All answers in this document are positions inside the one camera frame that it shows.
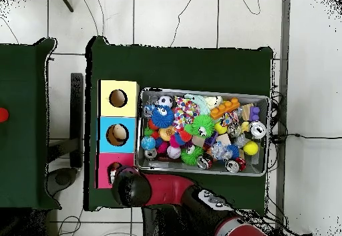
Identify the large green spiky ball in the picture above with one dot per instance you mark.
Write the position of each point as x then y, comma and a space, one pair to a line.
203, 125

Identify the colourful polka dot cloth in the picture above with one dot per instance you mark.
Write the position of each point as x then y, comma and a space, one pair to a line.
229, 118
185, 111

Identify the orange building block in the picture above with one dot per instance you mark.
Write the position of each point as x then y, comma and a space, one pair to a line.
224, 108

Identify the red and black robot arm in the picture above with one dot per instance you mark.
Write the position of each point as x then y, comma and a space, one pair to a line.
165, 187

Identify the wooden box with three holes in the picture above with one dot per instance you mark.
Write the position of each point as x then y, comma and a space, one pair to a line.
104, 107

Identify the blue globe ball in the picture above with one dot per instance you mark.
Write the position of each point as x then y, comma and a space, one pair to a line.
148, 143

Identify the black upright panel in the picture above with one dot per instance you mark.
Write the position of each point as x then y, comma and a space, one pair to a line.
77, 113

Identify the blue spiky ball with eyes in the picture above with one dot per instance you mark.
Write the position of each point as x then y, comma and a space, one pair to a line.
163, 117

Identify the black and white soccer ball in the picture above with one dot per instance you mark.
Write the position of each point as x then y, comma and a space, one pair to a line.
165, 101

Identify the mint green cloth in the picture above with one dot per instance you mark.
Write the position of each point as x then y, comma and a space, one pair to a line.
197, 101

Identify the cream yellow cloth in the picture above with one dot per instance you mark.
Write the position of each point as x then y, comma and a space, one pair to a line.
213, 101

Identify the red round object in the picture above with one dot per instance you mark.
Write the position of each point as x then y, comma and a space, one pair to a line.
3, 115

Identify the silver metal can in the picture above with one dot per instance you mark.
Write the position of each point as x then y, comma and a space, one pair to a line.
257, 129

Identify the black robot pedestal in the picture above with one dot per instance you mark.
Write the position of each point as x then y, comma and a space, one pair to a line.
149, 225

